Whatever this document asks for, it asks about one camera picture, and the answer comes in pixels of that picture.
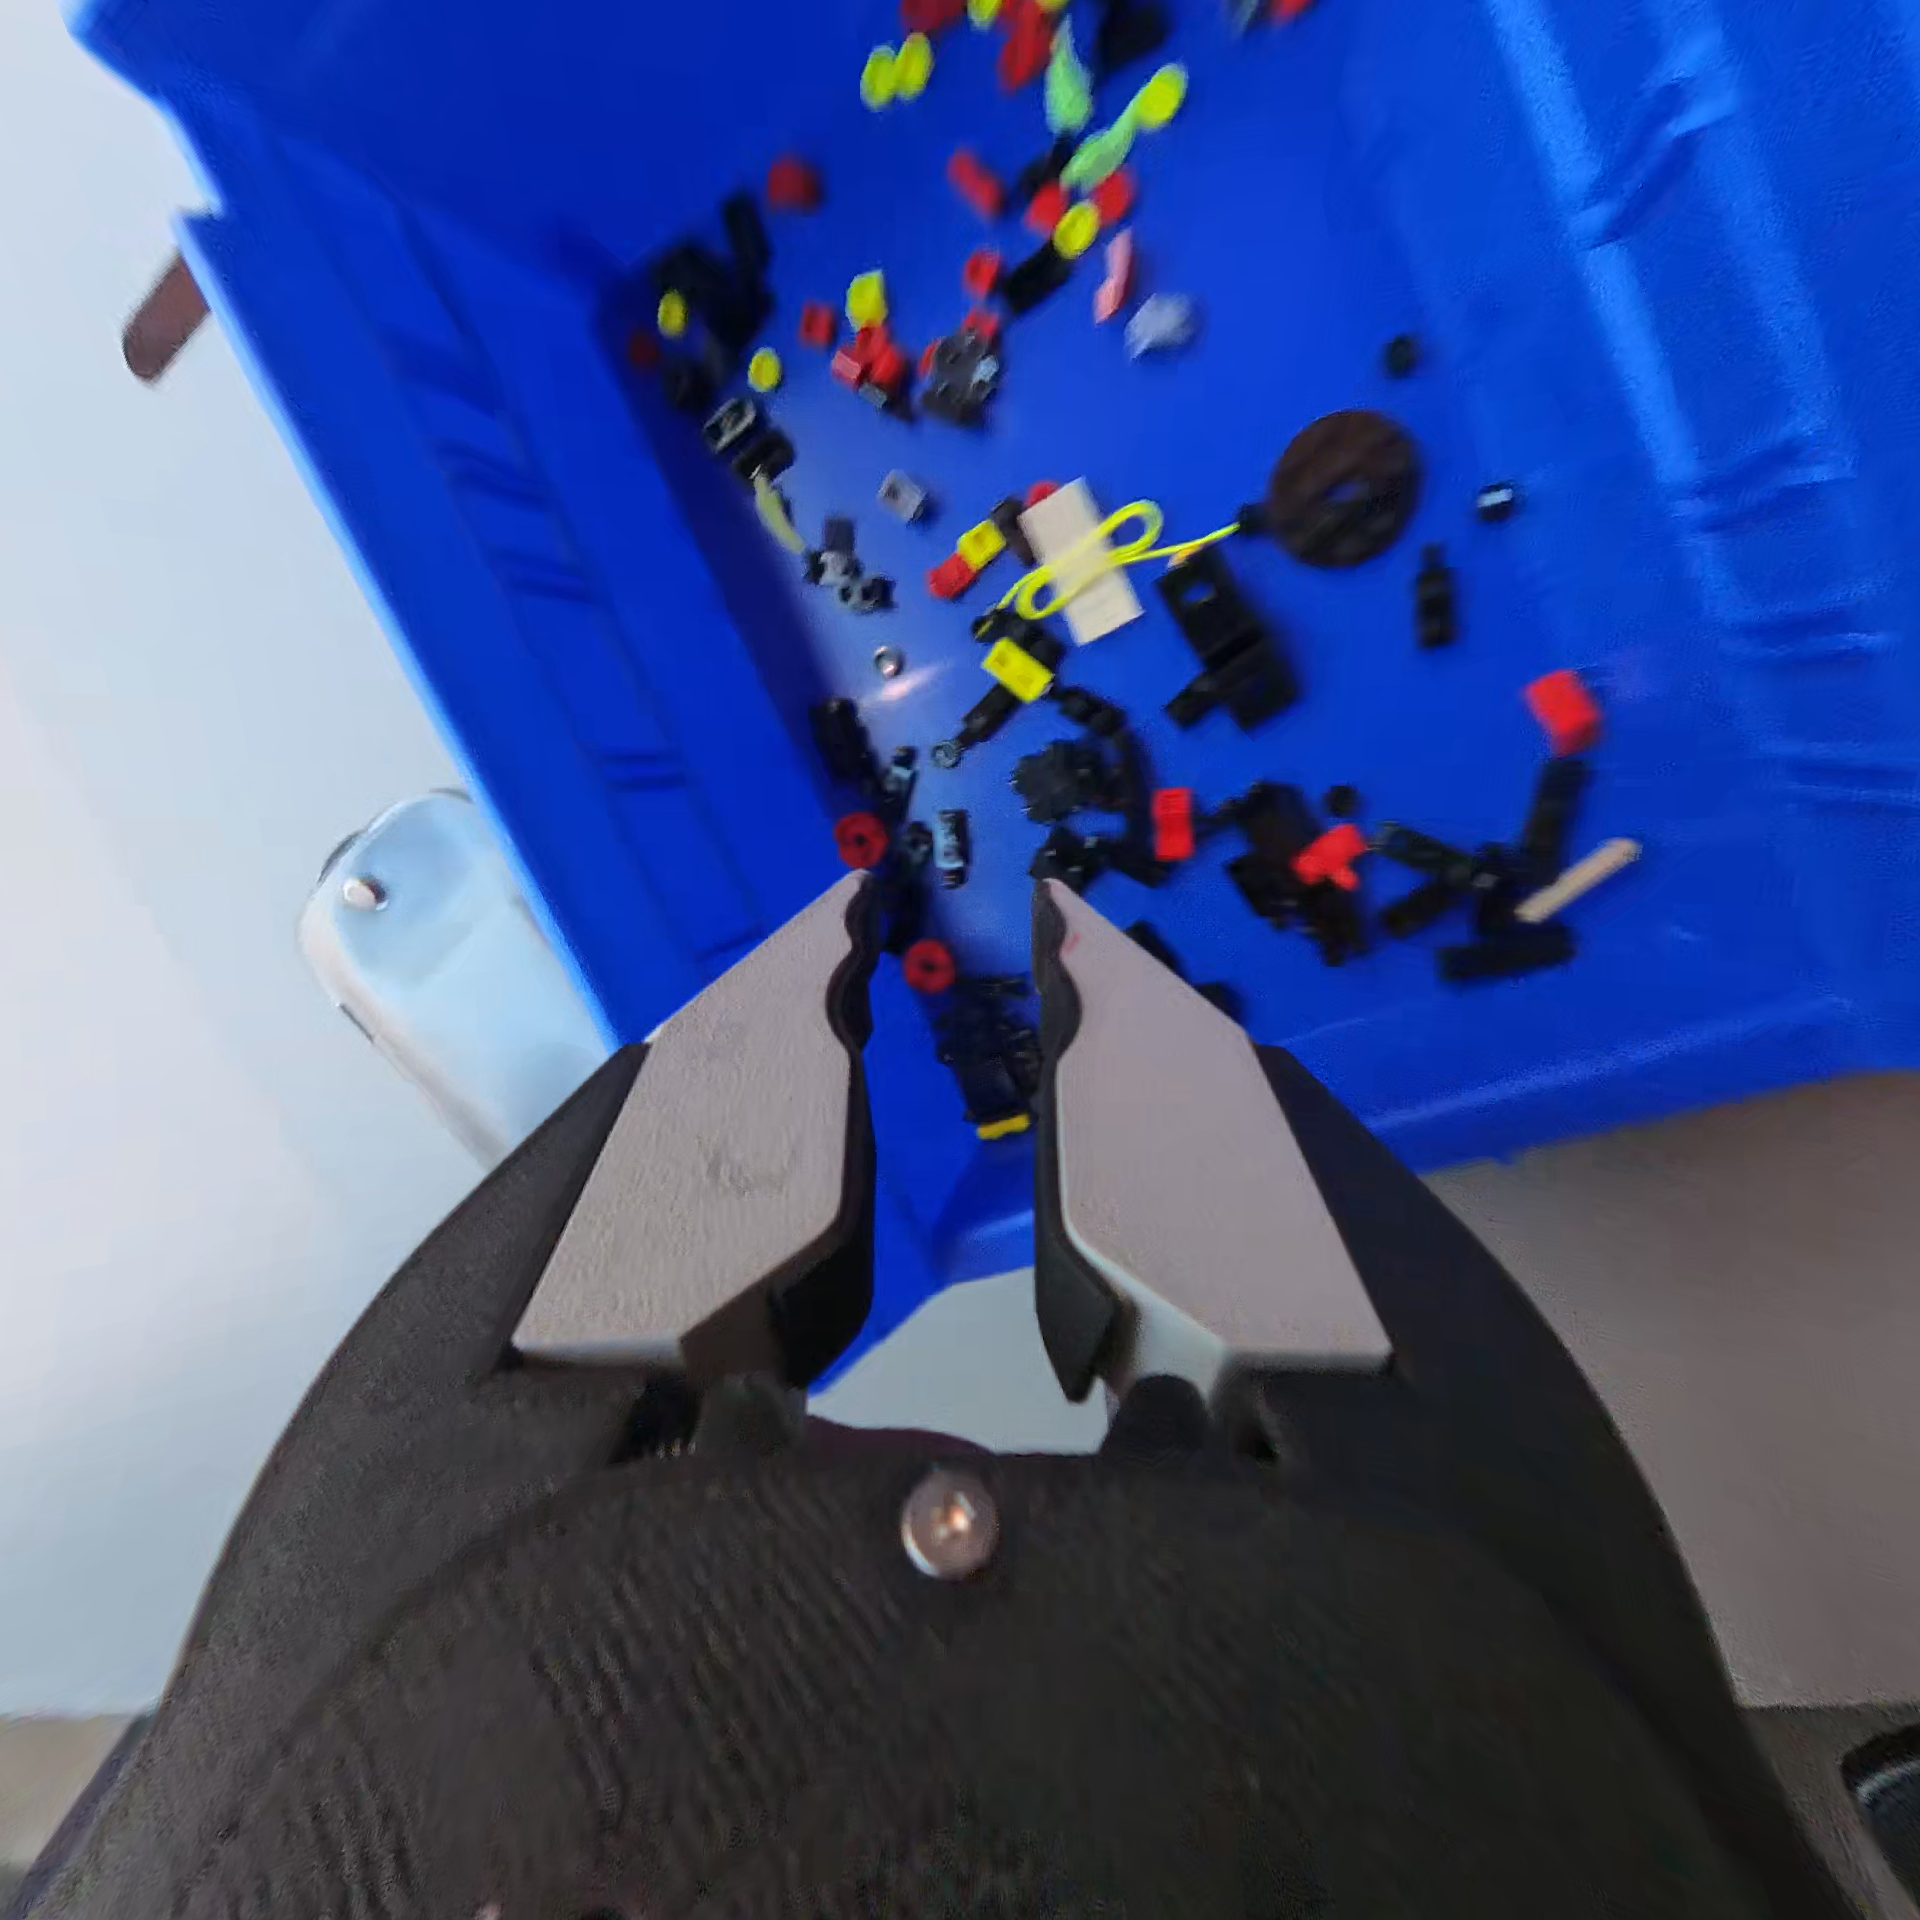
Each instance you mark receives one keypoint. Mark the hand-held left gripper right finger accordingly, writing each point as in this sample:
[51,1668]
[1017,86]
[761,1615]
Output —
[1200,1187]

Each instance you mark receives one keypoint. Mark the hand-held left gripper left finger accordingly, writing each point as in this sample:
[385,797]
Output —
[704,1169]

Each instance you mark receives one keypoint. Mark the pile of lego pieces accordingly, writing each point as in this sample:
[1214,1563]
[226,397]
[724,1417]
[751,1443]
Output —
[1262,660]

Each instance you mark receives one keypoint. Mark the blue plastic bin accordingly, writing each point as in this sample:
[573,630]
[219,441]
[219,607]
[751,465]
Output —
[1499,302]

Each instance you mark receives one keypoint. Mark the white plastic fixture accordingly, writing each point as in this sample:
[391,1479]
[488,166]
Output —
[435,960]

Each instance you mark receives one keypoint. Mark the brown wooden piece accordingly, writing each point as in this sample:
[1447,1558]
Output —
[165,316]

